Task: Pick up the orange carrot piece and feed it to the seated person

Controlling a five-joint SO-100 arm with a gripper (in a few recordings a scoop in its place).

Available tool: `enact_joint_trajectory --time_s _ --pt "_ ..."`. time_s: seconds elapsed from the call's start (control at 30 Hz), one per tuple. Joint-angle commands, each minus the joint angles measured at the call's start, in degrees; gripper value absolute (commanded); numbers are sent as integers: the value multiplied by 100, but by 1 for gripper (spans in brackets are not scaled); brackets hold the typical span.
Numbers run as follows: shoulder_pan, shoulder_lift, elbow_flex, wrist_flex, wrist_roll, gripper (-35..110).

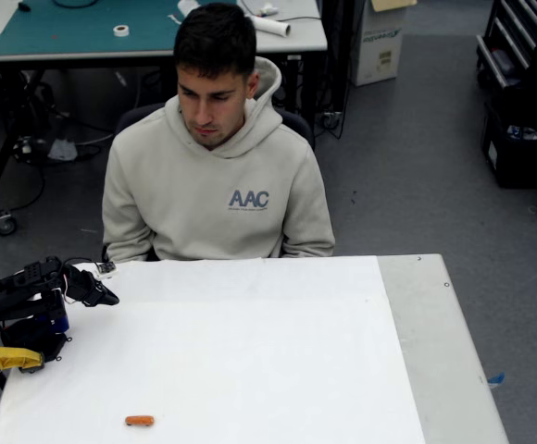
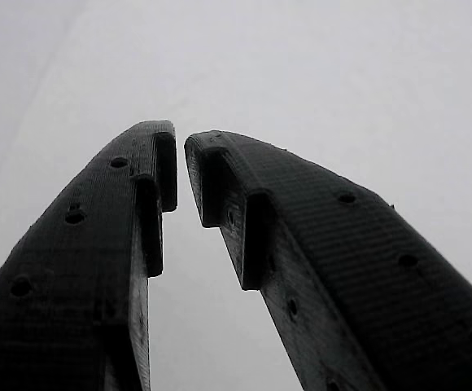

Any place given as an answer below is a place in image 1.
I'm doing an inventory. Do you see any rolled white paper tube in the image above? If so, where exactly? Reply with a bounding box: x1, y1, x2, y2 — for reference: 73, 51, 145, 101
244, 13, 292, 38

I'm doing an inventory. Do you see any white cardboard box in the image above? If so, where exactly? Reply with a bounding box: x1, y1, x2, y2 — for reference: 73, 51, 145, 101
351, 0, 406, 88

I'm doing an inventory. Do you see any white red servo wire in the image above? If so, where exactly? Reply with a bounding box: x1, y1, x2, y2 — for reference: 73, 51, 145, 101
61, 272, 79, 306

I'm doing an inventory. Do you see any man in beige hoodie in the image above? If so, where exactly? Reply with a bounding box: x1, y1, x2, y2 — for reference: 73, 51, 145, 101
101, 2, 337, 264

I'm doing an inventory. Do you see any large white paper sheet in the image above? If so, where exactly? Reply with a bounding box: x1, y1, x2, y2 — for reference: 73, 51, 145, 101
0, 255, 427, 444

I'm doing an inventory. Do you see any black tool cart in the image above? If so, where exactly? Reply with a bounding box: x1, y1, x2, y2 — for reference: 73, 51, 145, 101
475, 0, 537, 93

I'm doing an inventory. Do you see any green cutting mat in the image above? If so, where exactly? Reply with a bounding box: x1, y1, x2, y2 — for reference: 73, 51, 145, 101
0, 0, 240, 57

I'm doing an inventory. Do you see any black storage bin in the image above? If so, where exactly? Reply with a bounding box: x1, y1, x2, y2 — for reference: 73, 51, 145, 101
480, 101, 537, 190

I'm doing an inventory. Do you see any black office chair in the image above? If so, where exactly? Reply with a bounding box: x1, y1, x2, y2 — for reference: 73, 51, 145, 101
100, 102, 316, 264

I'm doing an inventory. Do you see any white plastic bag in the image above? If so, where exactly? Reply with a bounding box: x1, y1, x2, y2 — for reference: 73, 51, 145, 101
47, 137, 78, 163

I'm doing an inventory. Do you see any yellow bar clamp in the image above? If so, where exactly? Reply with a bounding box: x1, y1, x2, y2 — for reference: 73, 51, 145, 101
0, 345, 47, 392

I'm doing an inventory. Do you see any grey work table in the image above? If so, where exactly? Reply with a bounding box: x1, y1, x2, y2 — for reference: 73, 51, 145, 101
0, 0, 329, 237

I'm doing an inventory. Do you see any beige paper folder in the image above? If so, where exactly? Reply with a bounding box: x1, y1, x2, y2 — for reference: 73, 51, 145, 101
369, 0, 418, 12

